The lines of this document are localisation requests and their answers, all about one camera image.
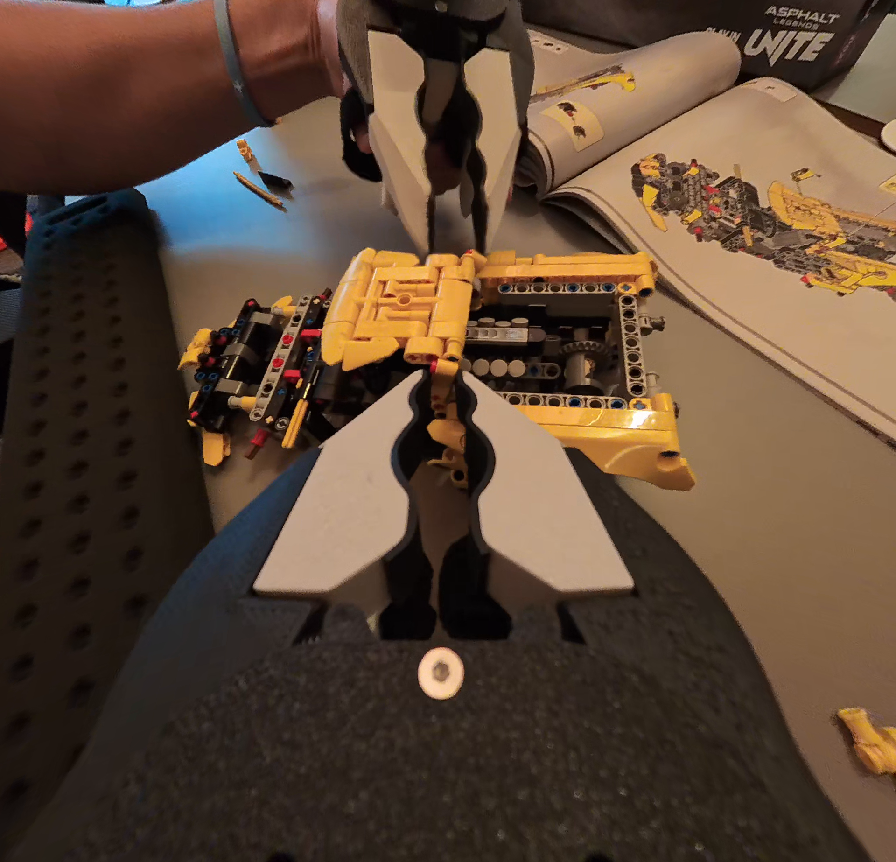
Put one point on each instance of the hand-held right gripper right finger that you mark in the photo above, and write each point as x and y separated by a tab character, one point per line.
560	526

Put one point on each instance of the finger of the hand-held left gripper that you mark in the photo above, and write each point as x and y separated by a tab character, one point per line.
395	127
500	120

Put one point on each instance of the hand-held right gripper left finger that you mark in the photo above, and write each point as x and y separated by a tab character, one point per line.
329	526

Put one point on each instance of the yellow toy brick car model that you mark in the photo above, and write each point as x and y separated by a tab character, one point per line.
392	302

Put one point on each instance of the yellow brick beam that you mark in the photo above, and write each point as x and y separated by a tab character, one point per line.
444	382

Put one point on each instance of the instruction booklet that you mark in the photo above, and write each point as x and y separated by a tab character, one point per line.
770	302

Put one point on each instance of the person's left forearm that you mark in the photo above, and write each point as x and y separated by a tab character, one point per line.
105	92

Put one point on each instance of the grey desk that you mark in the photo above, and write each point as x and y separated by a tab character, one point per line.
770	526

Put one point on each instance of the person's left hand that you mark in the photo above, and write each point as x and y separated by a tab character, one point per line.
308	43

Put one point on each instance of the black brick strip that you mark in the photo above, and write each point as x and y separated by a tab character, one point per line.
276	179

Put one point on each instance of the thin yellow axle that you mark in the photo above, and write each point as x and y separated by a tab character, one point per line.
259	191

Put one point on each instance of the blue wristband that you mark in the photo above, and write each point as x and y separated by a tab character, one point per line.
231	57

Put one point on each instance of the black toy set box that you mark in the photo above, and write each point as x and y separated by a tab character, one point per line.
700	8

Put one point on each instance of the yellow brick connector piece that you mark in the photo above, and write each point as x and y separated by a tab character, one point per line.
868	739

